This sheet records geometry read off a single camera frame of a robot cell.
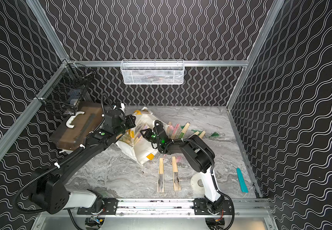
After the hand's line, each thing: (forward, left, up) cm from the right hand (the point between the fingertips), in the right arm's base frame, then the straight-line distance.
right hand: (140, 131), depth 93 cm
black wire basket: (+20, +49, +18) cm, 56 cm away
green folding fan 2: (+6, -38, -10) cm, 40 cm away
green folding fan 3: (+5, -51, -11) cm, 53 cm away
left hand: (-1, 0, +17) cm, 17 cm away
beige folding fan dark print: (-29, -14, -10) cm, 34 cm away
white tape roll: (-30, -35, -11) cm, 47 cm away
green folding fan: (+10, -30, -10) cm, 33 cm away
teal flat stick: (-30, -61, -11) cm, 69 cm away
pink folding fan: (+8, -24, -10) cm, 27 cm away
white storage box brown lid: (-5, +40, +5) cm, 41 cm away
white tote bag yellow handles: (-7, +2, -6) cm, 9 cm away
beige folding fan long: (-26, -23, -10) cm, 36 cm away
